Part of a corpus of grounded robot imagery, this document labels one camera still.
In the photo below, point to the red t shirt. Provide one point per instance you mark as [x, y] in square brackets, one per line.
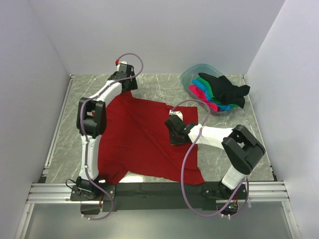
[137, 140]

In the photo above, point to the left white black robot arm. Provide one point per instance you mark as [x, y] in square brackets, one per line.
[91, 122]

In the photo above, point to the green t shirt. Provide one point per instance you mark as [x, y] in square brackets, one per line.
[207, 87]

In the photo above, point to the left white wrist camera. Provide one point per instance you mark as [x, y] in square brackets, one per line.
[118, 63]

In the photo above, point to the black t shirt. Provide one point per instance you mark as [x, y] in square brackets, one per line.
[223, 90]

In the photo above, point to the clear plastic bin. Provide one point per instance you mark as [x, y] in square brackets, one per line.
[192, 73]

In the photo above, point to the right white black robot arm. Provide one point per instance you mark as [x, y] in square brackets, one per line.
[241, 146]

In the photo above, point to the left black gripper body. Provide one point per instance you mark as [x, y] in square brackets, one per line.
[132, 84]

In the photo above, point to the pink t shirt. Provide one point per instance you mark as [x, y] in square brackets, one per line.
[204, 96]

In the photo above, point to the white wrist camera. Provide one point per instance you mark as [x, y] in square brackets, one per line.
[176, 113]
[118, 63]

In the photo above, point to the blue t shirt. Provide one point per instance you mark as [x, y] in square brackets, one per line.
[223, 109]

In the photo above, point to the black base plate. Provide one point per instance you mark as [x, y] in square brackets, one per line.
[208, 196]

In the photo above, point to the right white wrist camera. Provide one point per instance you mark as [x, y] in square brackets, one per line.
[176, 113]

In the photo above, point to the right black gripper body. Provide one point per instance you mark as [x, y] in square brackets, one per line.
[174, 140]

